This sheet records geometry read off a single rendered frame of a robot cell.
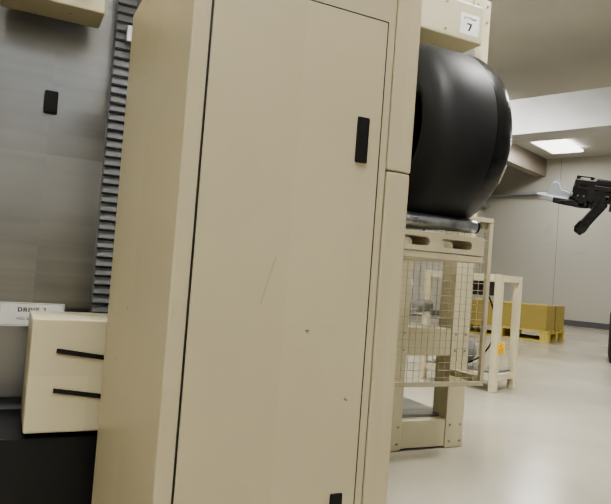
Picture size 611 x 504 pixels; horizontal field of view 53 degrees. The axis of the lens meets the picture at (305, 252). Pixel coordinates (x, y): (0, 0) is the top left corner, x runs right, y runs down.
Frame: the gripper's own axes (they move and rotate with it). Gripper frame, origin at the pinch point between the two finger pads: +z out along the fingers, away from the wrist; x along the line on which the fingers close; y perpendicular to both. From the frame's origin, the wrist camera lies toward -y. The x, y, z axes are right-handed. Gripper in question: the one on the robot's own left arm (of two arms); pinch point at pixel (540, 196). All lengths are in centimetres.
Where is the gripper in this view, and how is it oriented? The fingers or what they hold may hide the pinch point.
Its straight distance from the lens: 196.9
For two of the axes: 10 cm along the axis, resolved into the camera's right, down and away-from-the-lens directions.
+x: -4.3, 2.8, -8.6
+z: -9.0, -1.9, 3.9
